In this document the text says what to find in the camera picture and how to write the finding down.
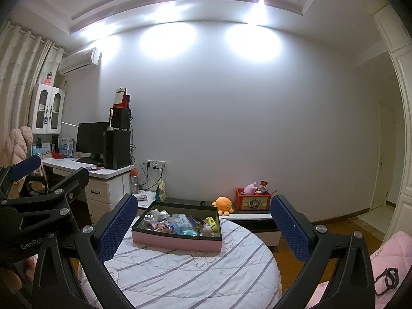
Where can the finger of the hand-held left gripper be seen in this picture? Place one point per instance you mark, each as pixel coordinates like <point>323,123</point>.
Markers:
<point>48,196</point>
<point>24,167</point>

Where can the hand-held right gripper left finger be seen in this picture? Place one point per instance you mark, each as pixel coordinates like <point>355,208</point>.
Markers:
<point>119,228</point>

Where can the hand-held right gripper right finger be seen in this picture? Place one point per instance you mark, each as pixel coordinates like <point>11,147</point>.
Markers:
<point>289,228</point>

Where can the pink block figure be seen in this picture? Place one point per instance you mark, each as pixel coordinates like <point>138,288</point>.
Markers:
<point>164,228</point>

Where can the pink storage box black rim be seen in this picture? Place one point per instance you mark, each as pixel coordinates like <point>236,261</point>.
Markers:
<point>177,243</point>

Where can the person's left hand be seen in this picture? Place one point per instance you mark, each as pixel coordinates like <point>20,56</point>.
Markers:
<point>9,280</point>

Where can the pink padded coat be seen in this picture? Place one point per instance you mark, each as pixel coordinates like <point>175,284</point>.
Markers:
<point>16,148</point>

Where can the white silicone holder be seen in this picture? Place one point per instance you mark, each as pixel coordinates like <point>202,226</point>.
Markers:
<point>148,222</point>

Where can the white drawer unit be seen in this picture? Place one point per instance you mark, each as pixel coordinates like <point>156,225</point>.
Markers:
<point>103,196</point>

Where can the white plush toy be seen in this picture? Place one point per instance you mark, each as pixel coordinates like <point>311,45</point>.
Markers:
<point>154,214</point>

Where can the pink patterned notebook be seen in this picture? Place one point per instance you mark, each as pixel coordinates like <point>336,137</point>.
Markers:
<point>141,197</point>

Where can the white low cabinet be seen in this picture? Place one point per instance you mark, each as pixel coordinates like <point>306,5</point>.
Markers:
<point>251,222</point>

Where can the red storage crate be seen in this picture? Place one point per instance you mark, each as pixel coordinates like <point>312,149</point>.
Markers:
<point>252,202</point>

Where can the silver ball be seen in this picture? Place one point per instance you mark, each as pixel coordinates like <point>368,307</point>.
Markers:
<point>164,215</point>

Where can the blue white box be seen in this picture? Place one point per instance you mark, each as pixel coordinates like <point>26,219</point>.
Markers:
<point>66,146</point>

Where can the water bottle orange cap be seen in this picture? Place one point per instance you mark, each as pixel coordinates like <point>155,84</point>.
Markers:
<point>135,182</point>

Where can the black keyboard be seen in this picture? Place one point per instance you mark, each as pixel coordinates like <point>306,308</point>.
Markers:
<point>89,160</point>

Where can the pink plush toy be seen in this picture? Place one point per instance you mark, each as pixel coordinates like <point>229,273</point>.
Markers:
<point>250,189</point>

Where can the blue green packet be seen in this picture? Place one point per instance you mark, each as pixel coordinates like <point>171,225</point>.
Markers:
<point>161,191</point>

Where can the white desk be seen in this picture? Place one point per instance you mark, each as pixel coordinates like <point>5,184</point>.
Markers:
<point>106,172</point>

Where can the clear plastic box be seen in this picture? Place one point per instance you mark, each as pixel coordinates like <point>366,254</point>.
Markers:
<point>180,221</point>

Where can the white glass-door cabinet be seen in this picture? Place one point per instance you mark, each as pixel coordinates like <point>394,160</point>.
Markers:
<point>46,109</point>

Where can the orange octopus plush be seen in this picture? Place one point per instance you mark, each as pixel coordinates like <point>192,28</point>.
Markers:
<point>222,206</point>

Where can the teal silicone brush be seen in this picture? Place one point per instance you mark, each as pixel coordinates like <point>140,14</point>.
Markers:
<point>190,232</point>

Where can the black computer monitor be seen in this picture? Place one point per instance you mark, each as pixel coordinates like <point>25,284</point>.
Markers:
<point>91,138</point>

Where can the white power outlet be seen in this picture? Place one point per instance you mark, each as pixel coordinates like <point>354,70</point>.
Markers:
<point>156,164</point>

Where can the black speaker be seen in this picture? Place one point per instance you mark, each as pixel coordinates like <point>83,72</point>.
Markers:
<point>122,119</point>
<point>117,149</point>

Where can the white striped quilt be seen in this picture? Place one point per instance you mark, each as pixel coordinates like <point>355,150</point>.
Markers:
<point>193,276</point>

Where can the small pink doll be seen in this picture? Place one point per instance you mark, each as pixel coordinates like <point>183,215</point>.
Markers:
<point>48,79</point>

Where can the cream curtains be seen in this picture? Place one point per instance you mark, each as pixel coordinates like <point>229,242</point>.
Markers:
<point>19,70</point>

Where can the small cream stand ornament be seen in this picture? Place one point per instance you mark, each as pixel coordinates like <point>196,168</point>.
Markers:
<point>111,119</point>

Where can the black eyeglasses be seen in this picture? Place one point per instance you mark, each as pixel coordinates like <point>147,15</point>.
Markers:
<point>386,281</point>

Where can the white door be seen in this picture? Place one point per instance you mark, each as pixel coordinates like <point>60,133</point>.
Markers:
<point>383,157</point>

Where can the red box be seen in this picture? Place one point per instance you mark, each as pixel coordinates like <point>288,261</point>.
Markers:
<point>121,99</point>

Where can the white air conditioner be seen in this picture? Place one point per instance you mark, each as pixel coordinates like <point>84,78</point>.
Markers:
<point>77,61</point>

